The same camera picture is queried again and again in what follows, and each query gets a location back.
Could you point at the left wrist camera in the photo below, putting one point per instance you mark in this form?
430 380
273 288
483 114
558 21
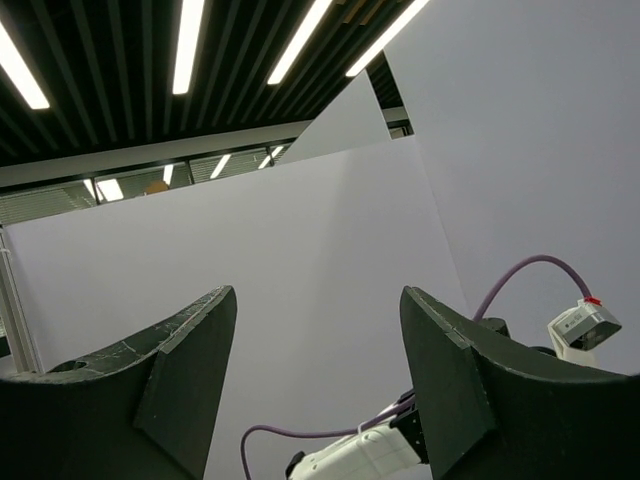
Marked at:
576 332

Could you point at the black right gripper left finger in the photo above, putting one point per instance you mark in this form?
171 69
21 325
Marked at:
144 407

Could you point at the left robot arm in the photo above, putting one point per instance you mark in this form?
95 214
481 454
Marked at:
377 452

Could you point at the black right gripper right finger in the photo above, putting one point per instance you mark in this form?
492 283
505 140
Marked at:
492 408

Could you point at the ceiling light strip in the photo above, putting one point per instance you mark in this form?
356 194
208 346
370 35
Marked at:
307 27
386 37
19 69
189 28

